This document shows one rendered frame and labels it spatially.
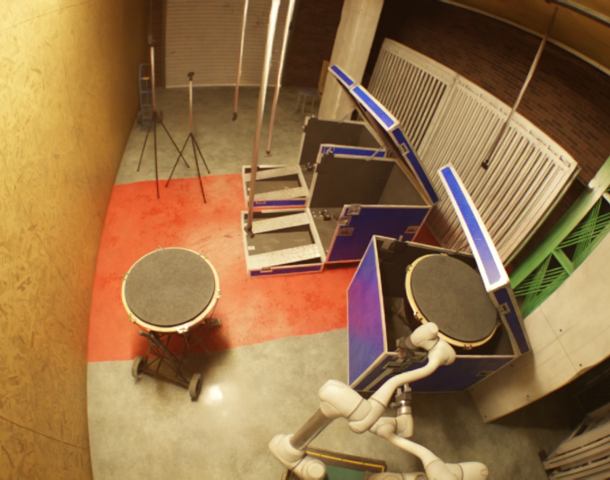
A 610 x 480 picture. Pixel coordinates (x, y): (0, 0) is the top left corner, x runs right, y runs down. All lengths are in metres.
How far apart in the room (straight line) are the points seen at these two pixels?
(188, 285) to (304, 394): 1.33
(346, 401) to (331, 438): 1.21
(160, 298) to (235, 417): 1.13
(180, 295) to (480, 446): 2.99
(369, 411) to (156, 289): 1.55
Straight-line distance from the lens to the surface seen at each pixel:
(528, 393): 2.97
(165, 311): 2.09
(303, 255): 3.29
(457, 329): 2.28
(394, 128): 2.42
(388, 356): 1.99
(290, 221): 3.64
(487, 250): 1.66
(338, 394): 1.50
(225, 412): 2.63
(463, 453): 3.23
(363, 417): 1.53
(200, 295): 2.12
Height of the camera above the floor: 2.57
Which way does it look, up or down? 45 degrees down
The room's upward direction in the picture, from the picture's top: 15 degrees clockwise
